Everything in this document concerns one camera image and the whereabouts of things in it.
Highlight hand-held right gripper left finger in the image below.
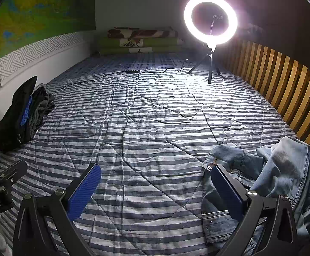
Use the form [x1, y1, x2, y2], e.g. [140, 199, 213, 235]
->
[12, 163, 102, 256]

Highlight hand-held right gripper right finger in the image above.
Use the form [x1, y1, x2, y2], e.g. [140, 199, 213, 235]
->
[208, 164, 298, 256]

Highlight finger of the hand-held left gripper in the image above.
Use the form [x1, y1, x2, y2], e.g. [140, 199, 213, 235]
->
[0, 160, 28, 192]

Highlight light blue denim jeans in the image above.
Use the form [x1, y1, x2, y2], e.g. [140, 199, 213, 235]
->
[202, 136, 310, 256]

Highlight person's left hand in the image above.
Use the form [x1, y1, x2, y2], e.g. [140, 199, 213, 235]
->
[0, 215, 13, 256]

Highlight black folded clothing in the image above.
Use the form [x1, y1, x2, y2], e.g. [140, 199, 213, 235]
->
[0, 76, 38, 150]

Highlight blue folded cloth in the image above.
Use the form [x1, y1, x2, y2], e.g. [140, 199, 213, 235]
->
[20, 96, 33, 127]

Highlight grey folded clothing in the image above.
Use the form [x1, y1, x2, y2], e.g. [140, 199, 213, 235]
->
[28, 85, 55, 136]

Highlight blue striped bed quilt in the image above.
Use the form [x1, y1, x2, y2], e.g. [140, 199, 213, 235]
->
[0, 52, 310, 256]

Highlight green patterned pillows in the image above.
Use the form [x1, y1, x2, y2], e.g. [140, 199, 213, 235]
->
[98, 37, 185, 55]

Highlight wooden slat bed rail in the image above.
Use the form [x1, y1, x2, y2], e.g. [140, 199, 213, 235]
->
[219, 39, 310, 160]

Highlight black ring light cable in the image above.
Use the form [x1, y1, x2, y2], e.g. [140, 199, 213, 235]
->
[47, 57, 191, 94]

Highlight green wall poster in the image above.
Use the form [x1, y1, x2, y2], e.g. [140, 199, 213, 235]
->
[0, 0, 96, 67]

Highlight white ring light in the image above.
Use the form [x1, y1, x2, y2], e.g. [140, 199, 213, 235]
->
[184, 0, 244, 46]

